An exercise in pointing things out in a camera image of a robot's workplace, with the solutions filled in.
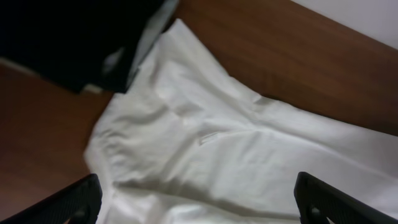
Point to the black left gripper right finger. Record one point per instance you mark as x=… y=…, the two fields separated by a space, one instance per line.
x=320 y=203

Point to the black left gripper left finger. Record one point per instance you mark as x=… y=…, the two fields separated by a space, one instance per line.
x=78 y=203

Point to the white t-shirt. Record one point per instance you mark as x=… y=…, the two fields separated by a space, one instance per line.
x=190 y=144

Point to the folded black garment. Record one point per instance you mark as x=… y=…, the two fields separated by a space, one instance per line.
x=74 y=43

